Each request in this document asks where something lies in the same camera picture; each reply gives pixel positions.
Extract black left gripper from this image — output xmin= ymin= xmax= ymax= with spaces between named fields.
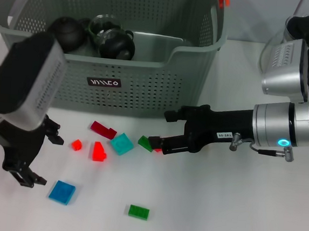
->
xmin=0 ymin=110 xmax=67 ymax=192

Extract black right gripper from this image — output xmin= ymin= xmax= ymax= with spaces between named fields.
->
xmin=146 ymin=100 xmax=255 ymax=163

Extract blue square block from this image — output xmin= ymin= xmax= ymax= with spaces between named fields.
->
xmin=48 ymin=179 xmax=78 ymax=206

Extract bright green block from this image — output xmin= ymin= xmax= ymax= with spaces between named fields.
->
xmin=127 ymin=204 xmax=150 ymax=221

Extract dark green block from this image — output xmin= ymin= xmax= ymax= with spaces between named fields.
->
xmin=137 ymin=135 xmax=154 ymax=153

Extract teal square block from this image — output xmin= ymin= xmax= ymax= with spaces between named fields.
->
xmin=109 ymin=131 xmax=136 ymax=157

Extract grey perforated storage bin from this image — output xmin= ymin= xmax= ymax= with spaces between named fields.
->
xmin=0 ymin=0 xmax=232 ymax=126

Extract red slope block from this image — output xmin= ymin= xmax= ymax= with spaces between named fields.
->
xmin=91 ymin=141 xmax=109 ymax=163

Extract dark red long block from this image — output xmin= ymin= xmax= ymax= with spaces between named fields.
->
xmin=89 ymin=120 xmax=118 ymax=140

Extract black clay teapot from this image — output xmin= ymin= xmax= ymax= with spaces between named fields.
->
xmin=45 ymin=15 xmax=89 ymax=54

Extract right arm cable silver plugs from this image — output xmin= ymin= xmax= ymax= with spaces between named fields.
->
xmin=228 ymin=131 xmax=297 ymax=163

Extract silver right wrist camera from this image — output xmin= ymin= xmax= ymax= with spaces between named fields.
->
xmin=260 ymin=36 xmax=309 ymax=104

